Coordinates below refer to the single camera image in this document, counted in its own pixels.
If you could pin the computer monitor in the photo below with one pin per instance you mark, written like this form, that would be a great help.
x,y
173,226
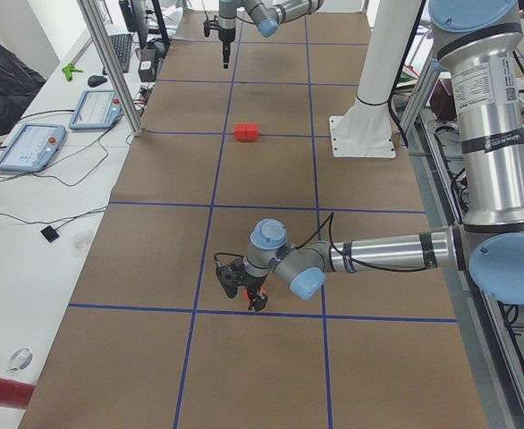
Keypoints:
x,y
135,17

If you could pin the black power adapter box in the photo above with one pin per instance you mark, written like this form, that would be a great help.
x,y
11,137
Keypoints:
x,y
147,65

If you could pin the clear plastic piece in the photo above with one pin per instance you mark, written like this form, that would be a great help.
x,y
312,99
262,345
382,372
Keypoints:
x,y
81,243

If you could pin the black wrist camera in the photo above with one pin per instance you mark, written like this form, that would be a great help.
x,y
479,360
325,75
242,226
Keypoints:
x,y
231,278
209,26

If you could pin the aluminium frame post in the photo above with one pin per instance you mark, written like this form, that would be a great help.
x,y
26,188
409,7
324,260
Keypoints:
x,y
97,30

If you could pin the blue teach pendant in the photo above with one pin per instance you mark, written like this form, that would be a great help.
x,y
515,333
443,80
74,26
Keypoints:
x,y
97,109
32,148

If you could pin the small black square pad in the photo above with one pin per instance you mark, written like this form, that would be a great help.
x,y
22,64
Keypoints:
x,y
50,233

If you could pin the clear tape roll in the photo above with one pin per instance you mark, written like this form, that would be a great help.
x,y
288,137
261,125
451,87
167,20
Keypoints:
x,y
19,360

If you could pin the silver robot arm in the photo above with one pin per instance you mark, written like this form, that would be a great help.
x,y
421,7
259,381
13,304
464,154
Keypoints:
x,y
267,19
473,41

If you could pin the red block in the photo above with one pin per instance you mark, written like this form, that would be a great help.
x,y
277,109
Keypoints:
x,y
252,131
247,295
241,132

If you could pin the green clamp tool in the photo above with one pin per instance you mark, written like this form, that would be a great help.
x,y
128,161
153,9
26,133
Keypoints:
x,y
69,70

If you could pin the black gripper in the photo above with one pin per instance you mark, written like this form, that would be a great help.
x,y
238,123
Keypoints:
x,y
254,284
225,37

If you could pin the black keyboard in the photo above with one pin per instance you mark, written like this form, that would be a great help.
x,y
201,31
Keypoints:
x,y
122,45

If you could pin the far blue teach pendant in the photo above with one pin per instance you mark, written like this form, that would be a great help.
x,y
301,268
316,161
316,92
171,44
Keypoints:
x,y
97,109

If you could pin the black computer mouse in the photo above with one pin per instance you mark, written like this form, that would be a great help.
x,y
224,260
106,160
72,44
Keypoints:
x,y
96,80

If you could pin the black jacket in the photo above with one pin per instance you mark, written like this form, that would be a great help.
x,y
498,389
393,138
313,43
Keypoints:
x,y
19,85

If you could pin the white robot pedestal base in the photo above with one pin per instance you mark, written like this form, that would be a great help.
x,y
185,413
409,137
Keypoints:
x,y
365,130

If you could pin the red cylinder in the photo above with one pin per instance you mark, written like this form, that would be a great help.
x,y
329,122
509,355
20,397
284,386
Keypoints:
x,y
15,394

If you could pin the near blue teach pendant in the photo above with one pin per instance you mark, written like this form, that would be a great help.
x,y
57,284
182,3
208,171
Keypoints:
x,y
32,148

